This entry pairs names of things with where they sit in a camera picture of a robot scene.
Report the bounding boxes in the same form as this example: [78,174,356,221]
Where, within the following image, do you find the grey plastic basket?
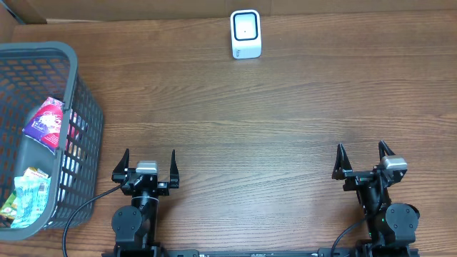
[1,41,104,241]

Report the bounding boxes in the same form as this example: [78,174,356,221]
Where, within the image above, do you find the white barcode scanner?
[230,9,262,59]

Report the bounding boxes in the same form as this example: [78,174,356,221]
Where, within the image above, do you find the green juice carton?
[0,166,50,221]

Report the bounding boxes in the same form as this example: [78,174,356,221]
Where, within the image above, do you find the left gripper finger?
[113,148,130,174]
[169,150,179,183]

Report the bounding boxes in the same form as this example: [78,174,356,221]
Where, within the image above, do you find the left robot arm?
[111,149,180,257]

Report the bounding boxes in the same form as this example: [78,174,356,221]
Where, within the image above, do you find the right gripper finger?
[378,140,395,160]
[333,143,353,173]

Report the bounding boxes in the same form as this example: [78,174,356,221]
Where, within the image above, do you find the teal wet wipes pack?
[11,176,51,228]

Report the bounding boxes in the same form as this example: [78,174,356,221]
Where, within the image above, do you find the purple red pad package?
[22,97,64,153]

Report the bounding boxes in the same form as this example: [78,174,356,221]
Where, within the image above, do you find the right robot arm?
[329,140,420,256]

